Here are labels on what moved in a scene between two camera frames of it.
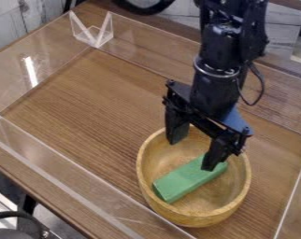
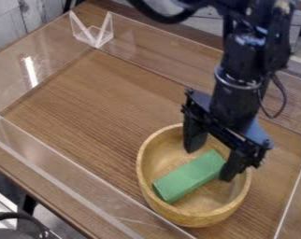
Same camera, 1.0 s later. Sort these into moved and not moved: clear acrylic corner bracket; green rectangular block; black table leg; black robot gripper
Moved: black robot gripper
Not moved: black table leg; clear acrylic corner bracket; green rectangular block
